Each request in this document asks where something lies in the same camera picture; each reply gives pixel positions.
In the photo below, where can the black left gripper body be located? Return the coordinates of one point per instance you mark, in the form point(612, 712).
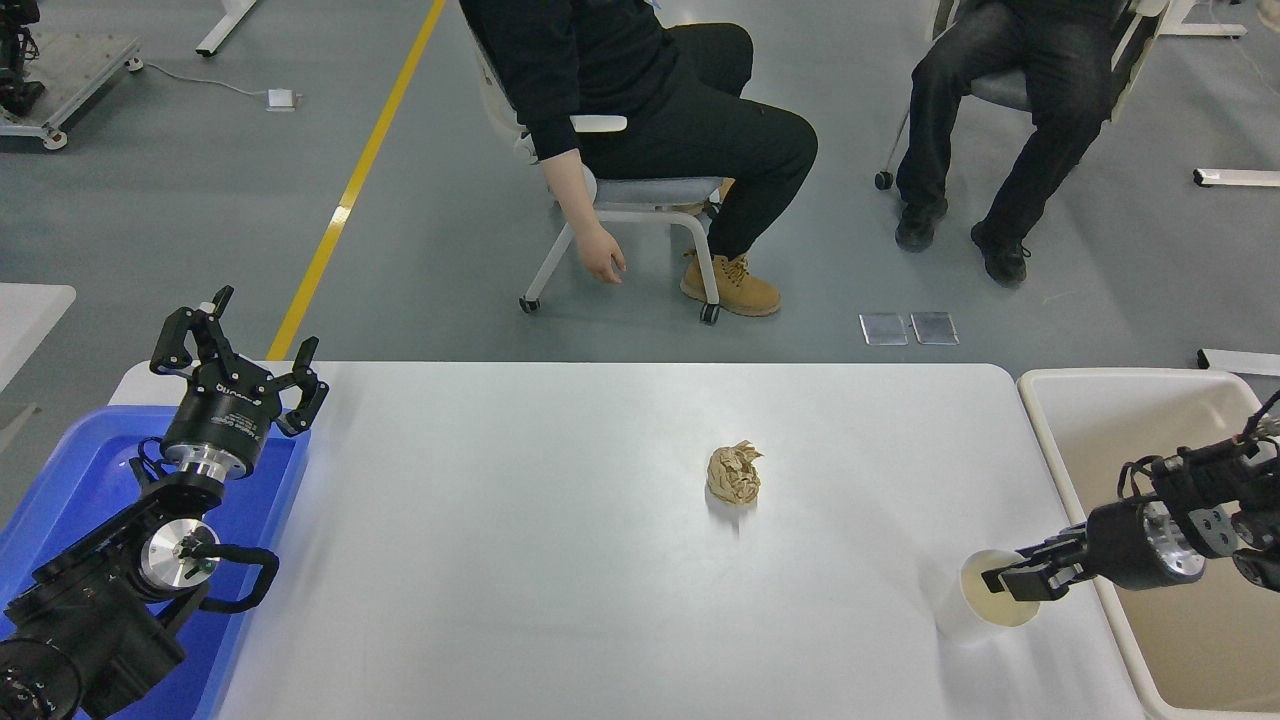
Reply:
point(215, 420)

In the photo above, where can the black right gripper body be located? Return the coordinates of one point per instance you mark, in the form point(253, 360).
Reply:
point(1120, 545)

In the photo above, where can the white paper cup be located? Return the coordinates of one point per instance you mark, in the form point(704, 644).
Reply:
point(958, 620)

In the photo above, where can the tan paper ball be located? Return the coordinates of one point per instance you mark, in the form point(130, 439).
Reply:
point(735, 475)

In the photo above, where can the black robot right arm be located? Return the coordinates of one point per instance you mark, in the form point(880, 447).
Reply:
point(1200, 472)

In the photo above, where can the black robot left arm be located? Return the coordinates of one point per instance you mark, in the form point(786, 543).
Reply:
point(90, 620)

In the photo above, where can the person's right hand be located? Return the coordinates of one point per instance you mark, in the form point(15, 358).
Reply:
point(603, 255)

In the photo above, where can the large pale plastic bin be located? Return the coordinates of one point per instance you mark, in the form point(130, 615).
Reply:
point(1130, 430)

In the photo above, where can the blue plastic tray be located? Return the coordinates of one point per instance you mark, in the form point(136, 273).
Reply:
point(80, 470)

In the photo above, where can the white desk foot bar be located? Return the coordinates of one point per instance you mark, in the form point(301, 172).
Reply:
point(1240, 362)
point(1240, 178)

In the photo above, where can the silver floor plate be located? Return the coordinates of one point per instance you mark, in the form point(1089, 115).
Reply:
point(934, 328)
point(884, 330)

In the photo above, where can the grey wheeled metal platform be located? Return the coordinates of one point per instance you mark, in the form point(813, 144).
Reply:
point(70, 75)

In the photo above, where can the white desk leg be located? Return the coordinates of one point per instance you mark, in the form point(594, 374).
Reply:
point(1200, 25)
point(225, 28)

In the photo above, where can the black machine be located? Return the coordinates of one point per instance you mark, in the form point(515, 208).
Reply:
point(15, 60)

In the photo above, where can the grey white office chair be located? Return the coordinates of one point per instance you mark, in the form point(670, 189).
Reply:
point(640, 192)
point(1000, 90)

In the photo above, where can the person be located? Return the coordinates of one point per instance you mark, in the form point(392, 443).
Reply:
point(1040, 60)
point(700, 110)

